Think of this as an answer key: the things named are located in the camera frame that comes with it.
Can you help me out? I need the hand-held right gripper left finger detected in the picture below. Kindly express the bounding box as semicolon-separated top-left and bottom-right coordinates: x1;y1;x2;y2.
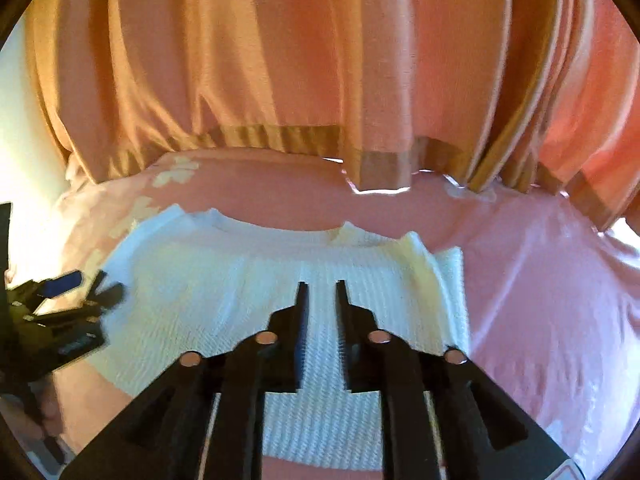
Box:
59;281;311;480

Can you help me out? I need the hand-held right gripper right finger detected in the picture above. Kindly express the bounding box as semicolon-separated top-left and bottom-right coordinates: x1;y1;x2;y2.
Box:
335;280;586;480

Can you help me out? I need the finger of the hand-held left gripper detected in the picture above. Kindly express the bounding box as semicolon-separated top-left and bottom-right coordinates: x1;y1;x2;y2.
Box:
32;270;126;328
7;270;83;311

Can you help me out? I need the white red black knit sweater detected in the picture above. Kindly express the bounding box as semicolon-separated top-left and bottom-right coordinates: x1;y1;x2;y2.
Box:
87;204;471;472

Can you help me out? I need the pink printed bedsheet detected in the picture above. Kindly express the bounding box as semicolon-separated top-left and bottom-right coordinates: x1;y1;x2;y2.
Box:
5;147;640;480

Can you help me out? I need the orange curtain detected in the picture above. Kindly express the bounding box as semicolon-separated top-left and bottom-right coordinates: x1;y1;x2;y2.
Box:
25;0;640;233

